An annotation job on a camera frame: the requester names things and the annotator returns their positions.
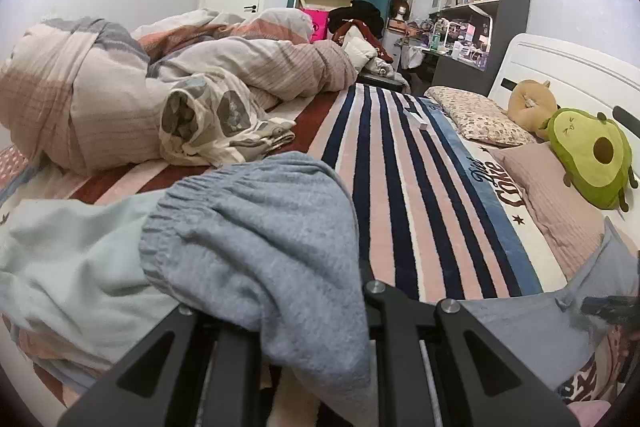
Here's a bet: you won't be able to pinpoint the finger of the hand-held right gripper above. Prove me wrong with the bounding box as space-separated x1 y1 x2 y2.
581 294 640 325

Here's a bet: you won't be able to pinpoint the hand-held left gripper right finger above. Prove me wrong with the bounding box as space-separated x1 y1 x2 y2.
364 279 581 427

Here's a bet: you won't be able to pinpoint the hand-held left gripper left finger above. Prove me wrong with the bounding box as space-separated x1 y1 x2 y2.
57 304 281 427

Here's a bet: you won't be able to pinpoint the grey pants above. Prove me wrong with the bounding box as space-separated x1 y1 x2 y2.
137 152 640 427

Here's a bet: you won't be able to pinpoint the striped printed blanket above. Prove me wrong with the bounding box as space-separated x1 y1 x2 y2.
0 82 573 305

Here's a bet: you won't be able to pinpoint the pink ribbed pillow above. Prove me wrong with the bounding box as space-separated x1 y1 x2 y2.
489 141 640 282

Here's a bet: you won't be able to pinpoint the avocado plush toy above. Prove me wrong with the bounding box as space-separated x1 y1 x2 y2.
544 108 639 210

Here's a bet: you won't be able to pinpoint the light mint cloth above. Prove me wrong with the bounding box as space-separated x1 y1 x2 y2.
0 196 183 390

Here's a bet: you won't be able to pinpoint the tan plush toy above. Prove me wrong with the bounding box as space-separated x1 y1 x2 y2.
506 79 559 141

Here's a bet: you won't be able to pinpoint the floral pillow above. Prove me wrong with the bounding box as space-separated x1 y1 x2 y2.
425 85 537 146

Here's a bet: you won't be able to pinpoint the grey leaf print cloth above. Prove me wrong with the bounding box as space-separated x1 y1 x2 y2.
159 74 297 168

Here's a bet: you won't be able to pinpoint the white headboard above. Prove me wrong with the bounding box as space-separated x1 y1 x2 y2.
487 33 640 158

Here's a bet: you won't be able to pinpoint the striped pink comforter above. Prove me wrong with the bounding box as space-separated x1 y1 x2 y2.
0 7 359 172

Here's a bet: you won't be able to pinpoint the pink bag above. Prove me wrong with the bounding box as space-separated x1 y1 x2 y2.
302 7 331 43

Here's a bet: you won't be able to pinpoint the black clothing pile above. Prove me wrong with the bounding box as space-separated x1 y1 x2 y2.
329 0 385 34

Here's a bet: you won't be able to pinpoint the mannequin head with wig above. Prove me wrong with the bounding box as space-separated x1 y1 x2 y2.
390 0 414 26

